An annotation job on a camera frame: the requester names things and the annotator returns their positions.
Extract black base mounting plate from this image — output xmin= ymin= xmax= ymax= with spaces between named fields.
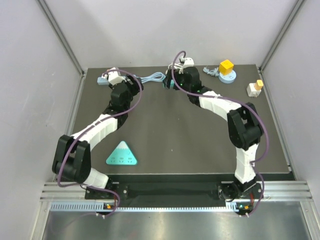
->
xmin=84 ymin=181 xmax=265 ymax=202

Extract teal triangular socket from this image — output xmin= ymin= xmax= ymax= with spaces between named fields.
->
xmin=106 ymin=141 xmax=138 ymax=166

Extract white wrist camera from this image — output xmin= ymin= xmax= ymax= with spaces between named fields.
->
xmin=178 ymin=57 xmax=195 ymax=74
xmin=103 ymin=67 xmax=125 ymax=86

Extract round light blue socket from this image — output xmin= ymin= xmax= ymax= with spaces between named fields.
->
xmin=218 ymin=70 xmax=237 ymax=84

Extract light blue power cable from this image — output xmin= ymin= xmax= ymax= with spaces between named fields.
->
xmin=134 ymin=71 xmax=166 ymax=85

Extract light blue power strip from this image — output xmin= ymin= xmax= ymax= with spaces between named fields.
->
xmin=97 ymin=76 xmax=110 ymax=86

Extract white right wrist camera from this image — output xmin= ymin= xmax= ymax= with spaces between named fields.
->
xmin=178 ymin=57 xmax=195 ymax=74

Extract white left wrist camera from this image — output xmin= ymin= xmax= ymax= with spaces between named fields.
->
xmin=103 ymin=67 xmax=125 ymax=86

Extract small orange plug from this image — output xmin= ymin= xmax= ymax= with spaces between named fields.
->
xmin=254 ymin=79 xmax=264 ymax=91

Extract teal power strip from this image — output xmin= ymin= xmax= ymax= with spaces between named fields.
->
xmin=162 ymin=77 xmax=175 ymax=89

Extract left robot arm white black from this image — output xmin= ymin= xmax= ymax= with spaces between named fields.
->
xmin=52 ymin=71 xmax=144 ymax=199

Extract yellow cube plug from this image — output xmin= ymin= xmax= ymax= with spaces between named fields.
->
xmin=218 ymin=59 xmax=234 ymax=76

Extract white cube socket adapter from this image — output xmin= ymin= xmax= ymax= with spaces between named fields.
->
xmin=246 ymin=83 xmax=262 ymax=98

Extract grey blue cable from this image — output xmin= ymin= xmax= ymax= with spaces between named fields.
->
xmin=202 ymin=65 xmax=221 ymax=77

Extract light blue cable duct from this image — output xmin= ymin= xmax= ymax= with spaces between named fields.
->
xmin=50 ymin=202 xmax=251 ymax=213

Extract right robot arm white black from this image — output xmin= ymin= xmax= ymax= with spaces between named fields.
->
xmin=163 ymin=66 xmax=264 ymax=198

